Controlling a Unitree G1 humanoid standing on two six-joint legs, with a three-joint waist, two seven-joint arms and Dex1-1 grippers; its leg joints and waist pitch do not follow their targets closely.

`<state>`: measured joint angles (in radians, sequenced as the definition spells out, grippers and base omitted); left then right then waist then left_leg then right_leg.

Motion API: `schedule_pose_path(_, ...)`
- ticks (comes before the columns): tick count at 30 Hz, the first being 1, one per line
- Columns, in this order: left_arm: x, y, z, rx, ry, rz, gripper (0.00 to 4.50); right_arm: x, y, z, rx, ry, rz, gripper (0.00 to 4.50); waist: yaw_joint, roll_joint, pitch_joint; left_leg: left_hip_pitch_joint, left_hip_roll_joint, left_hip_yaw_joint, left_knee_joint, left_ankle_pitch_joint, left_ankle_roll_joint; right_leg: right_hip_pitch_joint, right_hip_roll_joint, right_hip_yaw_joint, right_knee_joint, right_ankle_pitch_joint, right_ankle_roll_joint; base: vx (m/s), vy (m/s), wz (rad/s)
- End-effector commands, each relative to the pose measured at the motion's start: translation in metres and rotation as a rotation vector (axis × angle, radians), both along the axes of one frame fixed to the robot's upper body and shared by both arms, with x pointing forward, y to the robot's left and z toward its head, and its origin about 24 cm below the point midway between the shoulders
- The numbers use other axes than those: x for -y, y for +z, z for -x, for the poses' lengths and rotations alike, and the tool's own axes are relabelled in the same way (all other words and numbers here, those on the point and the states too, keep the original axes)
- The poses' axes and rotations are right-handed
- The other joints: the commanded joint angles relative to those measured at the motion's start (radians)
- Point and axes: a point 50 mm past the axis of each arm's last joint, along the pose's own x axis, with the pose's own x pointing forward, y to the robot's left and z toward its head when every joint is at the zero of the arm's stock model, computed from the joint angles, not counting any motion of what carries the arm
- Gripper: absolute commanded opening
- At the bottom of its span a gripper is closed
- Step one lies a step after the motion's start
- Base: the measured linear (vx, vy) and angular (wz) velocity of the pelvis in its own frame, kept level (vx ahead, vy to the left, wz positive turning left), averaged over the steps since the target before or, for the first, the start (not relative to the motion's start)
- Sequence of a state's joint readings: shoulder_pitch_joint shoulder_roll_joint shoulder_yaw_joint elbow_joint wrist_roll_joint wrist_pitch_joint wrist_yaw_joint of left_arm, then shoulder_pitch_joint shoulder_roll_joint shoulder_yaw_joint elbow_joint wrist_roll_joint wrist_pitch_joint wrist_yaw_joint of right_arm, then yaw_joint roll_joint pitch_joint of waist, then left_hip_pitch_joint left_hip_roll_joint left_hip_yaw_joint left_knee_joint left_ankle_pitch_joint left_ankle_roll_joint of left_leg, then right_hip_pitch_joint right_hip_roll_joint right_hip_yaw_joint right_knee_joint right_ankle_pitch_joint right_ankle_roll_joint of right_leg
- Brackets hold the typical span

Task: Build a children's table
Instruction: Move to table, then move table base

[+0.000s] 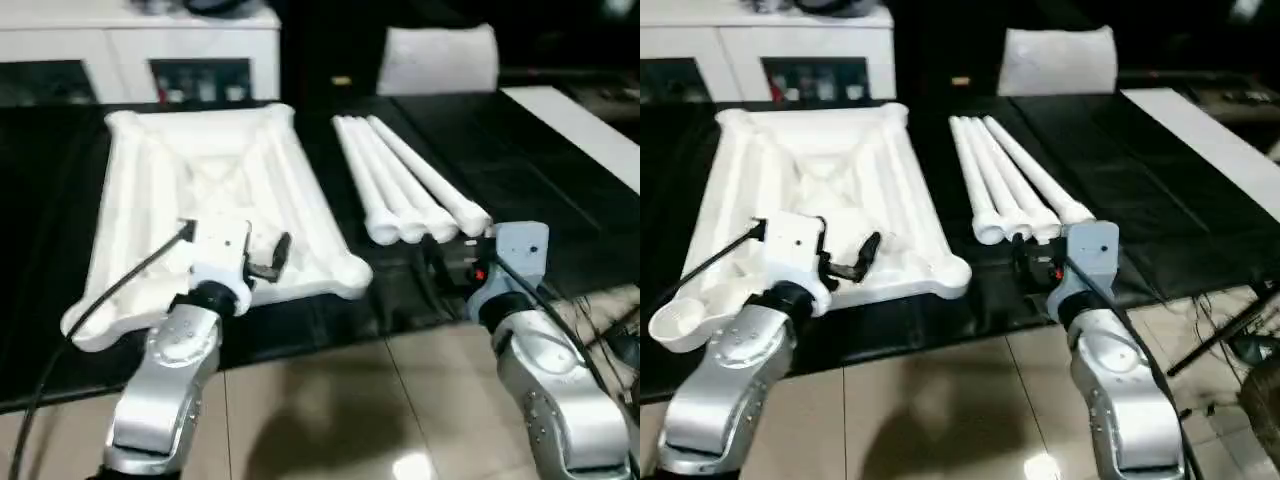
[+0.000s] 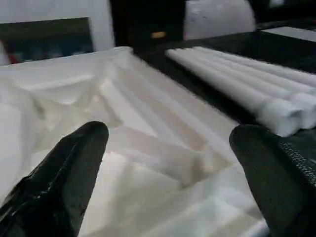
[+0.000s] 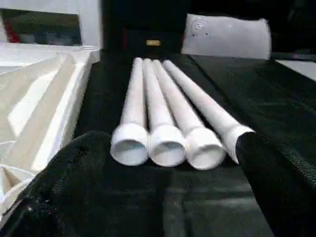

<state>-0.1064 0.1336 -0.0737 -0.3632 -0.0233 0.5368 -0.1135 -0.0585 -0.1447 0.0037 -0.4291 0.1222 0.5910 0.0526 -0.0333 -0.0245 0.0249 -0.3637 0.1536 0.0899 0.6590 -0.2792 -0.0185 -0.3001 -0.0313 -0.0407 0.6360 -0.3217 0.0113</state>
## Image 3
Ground white flat panel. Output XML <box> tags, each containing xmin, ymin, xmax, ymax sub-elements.
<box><xmin>181</xmin><ymin>13</ymin><xmax>273</xmax><ymax>61</ymax></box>

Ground white plastic table leg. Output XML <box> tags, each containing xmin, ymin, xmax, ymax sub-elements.
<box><xmin>163</xmin><ymin>59</ymin><xmax>256</xmax><ymax>165</ymax></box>
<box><xmin>142</xmin><ymin>58</ymin><xmax>188</xmax><ymax>168</ymax></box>
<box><xmin>152</xmin><ymin>59</ymin><xmax>227</xmax><ymax>171</ymax></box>
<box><xmin>110</xmin><ymin>57</ymin><xmax>150</xmax><ymax>167</ymax></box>

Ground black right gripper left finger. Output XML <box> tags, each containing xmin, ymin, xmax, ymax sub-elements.
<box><xmin>0</xmin><ymin>130</ymin><xmax>166</xmax><ymax>237</ymax></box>

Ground white sheet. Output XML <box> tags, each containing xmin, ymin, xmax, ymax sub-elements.
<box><xmin>274</xmin><ymin>59</ymin><xmax>316</xmax><ymax>83</ymax></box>

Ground black cabinet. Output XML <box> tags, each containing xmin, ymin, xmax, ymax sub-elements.
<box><xmin>101</xmin><ymin>0</ymin><xmax>316</xmax><ymax>56</ymax></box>

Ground white glass-door cabinet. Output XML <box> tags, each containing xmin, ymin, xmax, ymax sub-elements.
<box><xmin>0</xmin><ymin>0</ymin><xmax>103</xmax><ymax>49</ymax></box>

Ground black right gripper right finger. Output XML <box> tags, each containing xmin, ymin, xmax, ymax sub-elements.
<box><xmin>236</xmin><ymin>132</ymin><xmax>316</xmax><ymax>237</ymax></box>

